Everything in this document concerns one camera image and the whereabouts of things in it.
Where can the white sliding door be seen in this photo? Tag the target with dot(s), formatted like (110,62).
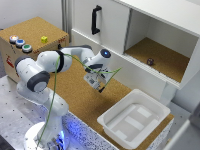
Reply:
(106,23)

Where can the purple block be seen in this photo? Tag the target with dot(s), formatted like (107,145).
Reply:
(150,61)

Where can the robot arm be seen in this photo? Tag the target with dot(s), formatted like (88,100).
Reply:
(38,75)

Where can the white cabinet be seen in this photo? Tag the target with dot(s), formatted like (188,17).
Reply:
(160,40)

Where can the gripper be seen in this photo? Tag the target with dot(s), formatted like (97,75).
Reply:
(93,79)

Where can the yellow block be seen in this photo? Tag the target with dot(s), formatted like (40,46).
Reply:
(44,39)

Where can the green button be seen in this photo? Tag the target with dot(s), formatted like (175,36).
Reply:
(26,47)

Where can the blue button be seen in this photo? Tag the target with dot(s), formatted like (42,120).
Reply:
(20,42)

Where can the wooden drawer box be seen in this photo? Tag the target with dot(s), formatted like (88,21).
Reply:
(31,36)

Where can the white plastic box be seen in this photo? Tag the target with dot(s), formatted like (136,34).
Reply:
(133,118)

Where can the red button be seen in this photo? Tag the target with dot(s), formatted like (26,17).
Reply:
(13,38)

